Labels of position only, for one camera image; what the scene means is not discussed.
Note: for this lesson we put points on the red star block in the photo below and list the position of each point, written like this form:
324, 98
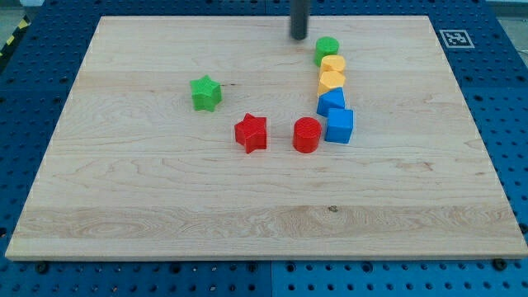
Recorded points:
251, 133

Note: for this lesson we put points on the red cylinder block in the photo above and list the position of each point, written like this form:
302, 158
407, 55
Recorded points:
307, 133

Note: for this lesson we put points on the green star block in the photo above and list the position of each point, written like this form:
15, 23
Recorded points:
205, 93

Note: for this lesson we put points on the blue cube block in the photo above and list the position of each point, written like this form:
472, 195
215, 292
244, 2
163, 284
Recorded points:
340, 124

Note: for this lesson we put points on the blue triangle block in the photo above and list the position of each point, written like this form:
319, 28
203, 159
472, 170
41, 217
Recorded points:
331, 99

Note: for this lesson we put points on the yellow pentagon block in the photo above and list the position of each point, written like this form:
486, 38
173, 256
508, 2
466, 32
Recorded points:
330, 80

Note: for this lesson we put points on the yellow heart block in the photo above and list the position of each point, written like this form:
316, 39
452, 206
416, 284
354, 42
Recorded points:
332, 62

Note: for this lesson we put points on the green cylinder block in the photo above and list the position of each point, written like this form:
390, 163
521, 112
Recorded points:
325, 46

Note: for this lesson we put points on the light wooden board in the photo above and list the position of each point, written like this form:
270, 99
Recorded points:
134, 173

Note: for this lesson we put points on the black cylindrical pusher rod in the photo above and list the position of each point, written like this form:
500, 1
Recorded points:
299, 19

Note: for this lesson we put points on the white fiducial marker tag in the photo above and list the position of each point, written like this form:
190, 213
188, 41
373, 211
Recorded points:
456, 39

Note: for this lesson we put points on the black bolt front left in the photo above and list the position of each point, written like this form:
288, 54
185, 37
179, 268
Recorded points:
41, 267

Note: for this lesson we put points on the black bolt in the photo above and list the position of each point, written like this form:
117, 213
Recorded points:
41, 267
499, 264

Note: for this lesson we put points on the black bolt front right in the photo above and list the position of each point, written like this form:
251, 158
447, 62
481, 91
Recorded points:
499, 264

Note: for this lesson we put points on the yellow black hazard tape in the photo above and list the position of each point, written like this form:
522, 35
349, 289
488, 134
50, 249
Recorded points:
15, 38

